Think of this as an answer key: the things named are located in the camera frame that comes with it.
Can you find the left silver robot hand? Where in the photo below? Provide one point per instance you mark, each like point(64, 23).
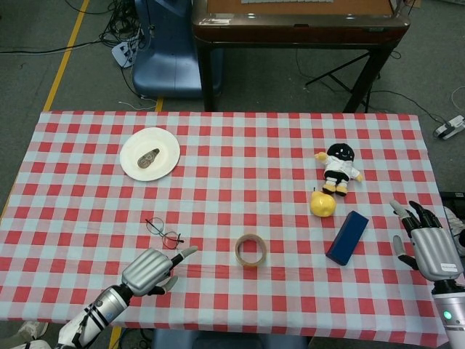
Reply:
point(149, 270)

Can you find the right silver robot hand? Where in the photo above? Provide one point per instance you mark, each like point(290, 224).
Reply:
point(432, 251)

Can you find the thin wire eyeglasses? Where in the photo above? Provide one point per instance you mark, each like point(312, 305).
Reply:
point(170, 240)

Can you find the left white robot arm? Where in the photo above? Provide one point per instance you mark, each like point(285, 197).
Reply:
point(101, 309)

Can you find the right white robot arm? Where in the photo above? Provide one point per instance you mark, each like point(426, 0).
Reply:
point(452, 320)

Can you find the white sneaker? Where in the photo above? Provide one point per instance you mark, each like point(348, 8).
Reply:
point(455, 221)
point(32, 330)

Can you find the dark blue rectangular box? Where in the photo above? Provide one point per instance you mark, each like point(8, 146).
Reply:
point(347, 238)

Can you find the yellow packing tape roll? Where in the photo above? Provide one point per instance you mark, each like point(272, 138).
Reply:
point(251, 265)

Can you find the dark blue robot chassis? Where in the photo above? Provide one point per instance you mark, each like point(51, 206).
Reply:
point(229, 341)

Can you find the grey brown shell shaped object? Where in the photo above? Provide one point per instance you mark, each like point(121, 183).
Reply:
point(147, 159)

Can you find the white paper plate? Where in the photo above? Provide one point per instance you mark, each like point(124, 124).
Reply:
point(165, 160)

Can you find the yellow toy pear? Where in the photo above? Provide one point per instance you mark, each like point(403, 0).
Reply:
point(322, 205)

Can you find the red white checkered tablecloth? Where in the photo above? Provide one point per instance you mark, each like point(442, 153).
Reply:
point(232, 181)

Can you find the white grey power strip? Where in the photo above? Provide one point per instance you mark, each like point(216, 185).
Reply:
point(450, 128)

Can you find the black white plush doll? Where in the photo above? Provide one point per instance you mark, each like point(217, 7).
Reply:
point(339, 167)

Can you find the blue plastic machine base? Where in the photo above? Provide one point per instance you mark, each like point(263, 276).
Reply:
point(170, 62)

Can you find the white power strip with plugs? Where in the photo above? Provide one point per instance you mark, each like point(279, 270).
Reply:
point(123, 52)

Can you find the dark wooden mahjong table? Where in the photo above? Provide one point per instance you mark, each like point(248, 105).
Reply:
point(298, 32)

